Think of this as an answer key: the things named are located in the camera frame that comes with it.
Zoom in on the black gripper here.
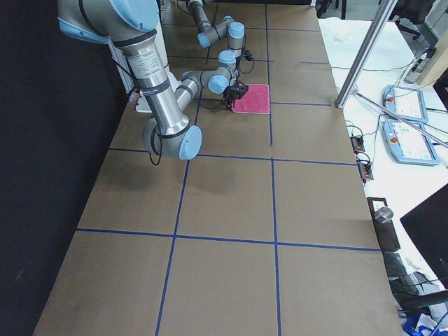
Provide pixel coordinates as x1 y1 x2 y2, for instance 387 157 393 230
234 83 249 97
222 86 237 109

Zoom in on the pink and grey towel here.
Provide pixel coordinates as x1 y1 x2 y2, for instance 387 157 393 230
231 84 270 115

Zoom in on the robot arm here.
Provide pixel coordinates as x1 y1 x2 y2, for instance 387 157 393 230
57 1 245 160
186 1 249 104

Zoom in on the orange black connector box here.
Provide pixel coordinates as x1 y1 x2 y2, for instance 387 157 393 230
350 135 365 154

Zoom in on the metal grabber stick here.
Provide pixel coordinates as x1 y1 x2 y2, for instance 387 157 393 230
351 90 447 148

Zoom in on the far teach pendant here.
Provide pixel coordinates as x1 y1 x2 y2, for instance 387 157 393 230
383 85 428 123

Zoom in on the teach pendant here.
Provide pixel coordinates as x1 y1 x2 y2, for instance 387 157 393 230
383 85 428 123
383 119 440 167

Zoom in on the near teach pendant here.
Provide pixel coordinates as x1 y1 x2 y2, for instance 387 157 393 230
383 119 440 167

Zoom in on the black tray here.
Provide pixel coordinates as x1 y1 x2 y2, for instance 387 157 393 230
367 197 400 253

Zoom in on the metal cylinder weight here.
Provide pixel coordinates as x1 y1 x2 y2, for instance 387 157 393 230
374 206 394 224

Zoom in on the black monitor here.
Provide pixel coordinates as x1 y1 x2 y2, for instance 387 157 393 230
400 185 448 286

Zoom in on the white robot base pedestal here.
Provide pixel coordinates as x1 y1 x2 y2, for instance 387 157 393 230
135 22 181 113

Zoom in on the aluminium frame post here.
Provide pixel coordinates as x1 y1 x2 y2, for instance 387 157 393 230
335 0 398 109

